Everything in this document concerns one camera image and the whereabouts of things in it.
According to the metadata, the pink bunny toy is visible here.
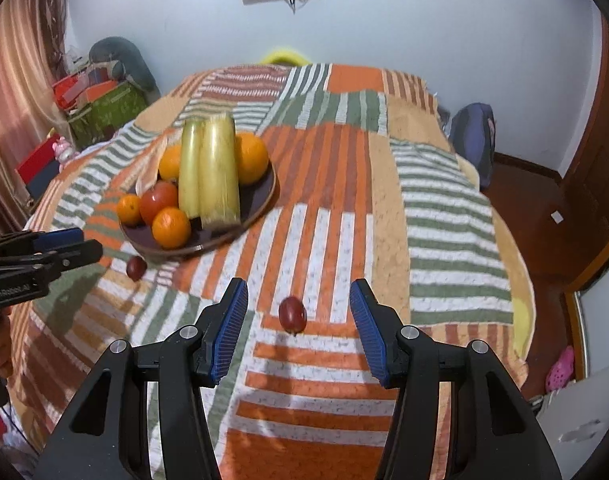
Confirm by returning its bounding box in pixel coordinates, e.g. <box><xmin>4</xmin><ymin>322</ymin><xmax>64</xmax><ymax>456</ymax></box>
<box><xmin>52</xmin><ymin>137</ymin><xmax>80</xmax><ymax>164</ymax></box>

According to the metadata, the purple round plate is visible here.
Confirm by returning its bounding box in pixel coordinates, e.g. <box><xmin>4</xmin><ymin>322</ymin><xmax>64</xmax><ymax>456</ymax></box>
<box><xmin>118</xmin><ymin>157</ymin><xmax>278</xmax><ymax>257</ymax></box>

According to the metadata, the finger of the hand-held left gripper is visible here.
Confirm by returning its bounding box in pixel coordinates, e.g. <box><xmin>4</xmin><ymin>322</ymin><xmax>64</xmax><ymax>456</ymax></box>
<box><xmin>43</xmin><ymin>239</ymin><xmax>104</xmax><ymax>274</ymax></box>
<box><xmin>0</xmin><ymin>227</ymin><xmax>84</xmax><ymax>257</ymax></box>

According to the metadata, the striped patchwork blanket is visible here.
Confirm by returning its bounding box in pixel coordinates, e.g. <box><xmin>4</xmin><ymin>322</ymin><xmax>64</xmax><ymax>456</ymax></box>
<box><xmin>9</xmin><ymin>62</ymin><xmax>535</xmax><ymax>480</ymax></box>

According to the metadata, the yellow foam tube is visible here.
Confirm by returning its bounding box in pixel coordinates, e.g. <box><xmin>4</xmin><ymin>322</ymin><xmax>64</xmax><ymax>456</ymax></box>
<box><xmin>262</xmin><ymin>47</ymin><xmax>310</xmax><ymax>66</ymax></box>

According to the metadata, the red flat box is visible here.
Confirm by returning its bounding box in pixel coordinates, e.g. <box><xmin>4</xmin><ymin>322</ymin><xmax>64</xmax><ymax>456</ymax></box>
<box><xmin>17</xmin><ymin>137</ymin><xmax>60</xmax><ymax>187</ymax></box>

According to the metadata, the green patterned storage box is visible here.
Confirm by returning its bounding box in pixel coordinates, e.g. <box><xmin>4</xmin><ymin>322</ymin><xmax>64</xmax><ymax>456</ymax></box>
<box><xmin>67</xmin><ymin>82</ymin><xmax>150</xmax><ymax>150</ymax></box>

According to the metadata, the small tangerine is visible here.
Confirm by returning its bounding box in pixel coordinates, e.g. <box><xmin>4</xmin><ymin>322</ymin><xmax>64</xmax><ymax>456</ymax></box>
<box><xmin>117</xmin><ymin>194</ymin><xmax>144</xmax><ymax>226</ymax></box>
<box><xmin>151</xmin><ymin>206</ymin><xmax>192</xmax><ymax>250</ymax></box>

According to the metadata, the green-yellow sugarcane piece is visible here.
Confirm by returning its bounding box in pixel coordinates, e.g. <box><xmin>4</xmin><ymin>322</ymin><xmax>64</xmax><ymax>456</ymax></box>
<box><xmin>178</xmin><ymin>117</ymin><xmax>206</xmax><ymax>220</ymax></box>

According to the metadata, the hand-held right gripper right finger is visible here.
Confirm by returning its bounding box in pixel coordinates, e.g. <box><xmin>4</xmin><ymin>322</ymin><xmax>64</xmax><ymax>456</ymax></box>
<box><xmin>349</xmin><ymin>277</ymin><xmax>563</xmax><ymax>480</ymax></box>

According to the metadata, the large orange with sticker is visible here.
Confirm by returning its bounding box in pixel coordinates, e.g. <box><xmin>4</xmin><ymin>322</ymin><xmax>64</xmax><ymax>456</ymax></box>
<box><xmin>158</xmin><ymin>144</ymin><xmax>184</xmax><ymax>182</ymax></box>

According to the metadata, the yellow sugarcane piece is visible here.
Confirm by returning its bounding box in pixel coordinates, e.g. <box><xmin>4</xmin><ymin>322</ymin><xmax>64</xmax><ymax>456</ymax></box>
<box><xmin>199</xmin><ymin>112</ymin><xmax>242</xmax><ymax>227</ymax></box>

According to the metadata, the grey plush cushion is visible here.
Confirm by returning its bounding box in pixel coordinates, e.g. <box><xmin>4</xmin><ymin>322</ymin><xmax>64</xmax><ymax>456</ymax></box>
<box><xmin>88</xmin><ymin>36</ymin><xmax>161</xmax><ymax>103</ymax></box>

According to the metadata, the red gift bag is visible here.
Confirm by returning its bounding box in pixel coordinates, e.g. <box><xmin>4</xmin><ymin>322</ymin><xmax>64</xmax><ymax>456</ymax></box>
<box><xmin>52</xmin><ymin>72</ymin><xmax>92</xmax><ymax>111</ymax></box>

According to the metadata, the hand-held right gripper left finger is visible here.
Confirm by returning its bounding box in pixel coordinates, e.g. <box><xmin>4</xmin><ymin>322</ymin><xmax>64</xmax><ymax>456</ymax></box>
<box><xmin>34</xmin><ymin>276</ymin><xmax>249</xmax><ymax>480</ymax></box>

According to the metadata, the red apple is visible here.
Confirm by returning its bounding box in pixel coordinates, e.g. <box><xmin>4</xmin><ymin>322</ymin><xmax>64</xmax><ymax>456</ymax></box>
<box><xmin>139</xmin><ymin>181</ymin><xmax>180</xmax><ymax>226</ymax></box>

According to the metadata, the striped pink curtain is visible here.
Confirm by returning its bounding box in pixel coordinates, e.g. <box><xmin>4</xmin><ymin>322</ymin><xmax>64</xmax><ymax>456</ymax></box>
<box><xmin>0</xmin><ymin>0</ymin><xmax>71</xmax><ymax>241</ymax></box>

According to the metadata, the pink clog shoe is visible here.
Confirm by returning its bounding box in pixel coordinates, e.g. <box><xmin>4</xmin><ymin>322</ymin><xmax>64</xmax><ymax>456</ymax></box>
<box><xmin>545</xmin><ymin>345</ymin><xmax>576</xmax><ymax>392</ymax></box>

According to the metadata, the brown wooden door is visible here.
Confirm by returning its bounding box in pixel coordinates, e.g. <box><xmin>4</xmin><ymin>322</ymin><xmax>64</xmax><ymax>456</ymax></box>
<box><xmin>559</xmin><ymin>15</ymin><xmax>609</xmax><ymax>291</ymax></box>

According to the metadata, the blue-grey backpack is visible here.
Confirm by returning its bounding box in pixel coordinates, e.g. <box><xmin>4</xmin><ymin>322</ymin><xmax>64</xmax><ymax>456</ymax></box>
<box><xmin>449</xmin><ymin>102</ymin><xmax>496</xmax><ymax>191</ymax></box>

